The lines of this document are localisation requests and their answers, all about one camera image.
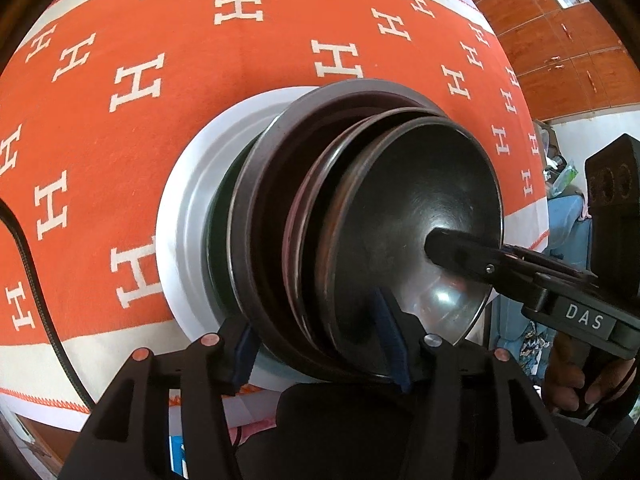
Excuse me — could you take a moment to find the grey-blue chair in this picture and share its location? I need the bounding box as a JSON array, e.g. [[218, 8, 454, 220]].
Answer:
[[547, 195, 591, 261]]

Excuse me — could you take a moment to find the small steel bowl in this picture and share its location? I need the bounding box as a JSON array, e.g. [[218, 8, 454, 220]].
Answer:
[[317, 116, 503, 348]]

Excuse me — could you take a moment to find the black cable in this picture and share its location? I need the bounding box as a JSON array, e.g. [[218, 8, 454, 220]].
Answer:
[[0, 200, 96, 406]]

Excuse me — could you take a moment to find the person's right hand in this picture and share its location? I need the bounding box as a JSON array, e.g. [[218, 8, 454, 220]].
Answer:
[[542, 334, 640, 415]]

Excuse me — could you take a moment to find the wooden wall cabinet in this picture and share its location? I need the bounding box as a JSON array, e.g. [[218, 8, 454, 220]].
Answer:
[[455, 0, 640, 121]]

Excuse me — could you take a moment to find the large steel bowl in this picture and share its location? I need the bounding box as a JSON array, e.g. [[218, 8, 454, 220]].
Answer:
[[227, 79, 451, 385]]

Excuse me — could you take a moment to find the pink steel bowl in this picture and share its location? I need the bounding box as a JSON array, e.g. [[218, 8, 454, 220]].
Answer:
[[282, 106, 451, 356]]

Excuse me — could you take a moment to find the green plate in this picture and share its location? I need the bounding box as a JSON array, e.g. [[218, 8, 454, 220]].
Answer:
[[205, 155, 241, 311]]

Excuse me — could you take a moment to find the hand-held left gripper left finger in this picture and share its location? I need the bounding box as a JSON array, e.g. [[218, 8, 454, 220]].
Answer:
[[60, 317, 258, 480]]

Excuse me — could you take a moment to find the orange patterned blanket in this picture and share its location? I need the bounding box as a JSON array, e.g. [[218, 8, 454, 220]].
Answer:
[[0, 0, 551, 416]]

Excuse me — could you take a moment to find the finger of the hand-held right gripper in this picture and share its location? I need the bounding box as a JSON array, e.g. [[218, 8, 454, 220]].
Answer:
[[424, 228, 551, 306], [502, 244, 598, 282]]

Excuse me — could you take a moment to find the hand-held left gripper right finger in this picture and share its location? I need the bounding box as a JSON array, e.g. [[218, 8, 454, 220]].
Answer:
[[372, 290, 576, 480]]

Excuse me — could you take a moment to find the white plate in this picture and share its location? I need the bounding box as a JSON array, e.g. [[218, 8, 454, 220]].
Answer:
[[155, 86, 321, 393]]

